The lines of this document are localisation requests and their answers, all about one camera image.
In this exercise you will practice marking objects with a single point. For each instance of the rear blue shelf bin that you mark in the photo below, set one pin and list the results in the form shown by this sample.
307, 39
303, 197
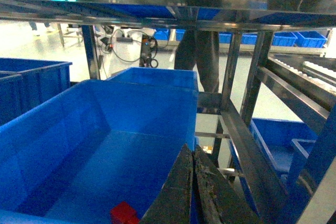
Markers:
157, 77

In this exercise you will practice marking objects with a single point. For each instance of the large blue shelf bin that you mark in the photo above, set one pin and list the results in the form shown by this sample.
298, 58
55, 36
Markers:
99, 143

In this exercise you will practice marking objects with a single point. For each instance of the right lower blue bin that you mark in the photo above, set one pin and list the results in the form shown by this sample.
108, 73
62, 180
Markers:
285, 146

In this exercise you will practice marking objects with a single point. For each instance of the red toy block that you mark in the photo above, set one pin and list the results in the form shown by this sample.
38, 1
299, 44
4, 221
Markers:
123, 213

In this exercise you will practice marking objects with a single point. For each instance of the person legs dark trousers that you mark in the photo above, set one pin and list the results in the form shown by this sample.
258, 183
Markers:
199, 48

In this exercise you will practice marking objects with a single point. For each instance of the left blue shelf bins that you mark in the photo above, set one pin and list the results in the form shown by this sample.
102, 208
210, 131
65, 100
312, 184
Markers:
27, 83

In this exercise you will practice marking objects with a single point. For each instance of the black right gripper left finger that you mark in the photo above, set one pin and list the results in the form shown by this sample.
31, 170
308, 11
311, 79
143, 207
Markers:
173, 203

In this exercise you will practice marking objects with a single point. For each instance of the stainless steel shelf frame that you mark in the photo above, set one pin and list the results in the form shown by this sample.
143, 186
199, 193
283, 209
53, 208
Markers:
273, 203

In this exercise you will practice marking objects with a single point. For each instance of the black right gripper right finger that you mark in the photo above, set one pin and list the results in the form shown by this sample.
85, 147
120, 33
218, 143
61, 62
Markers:
217, 199

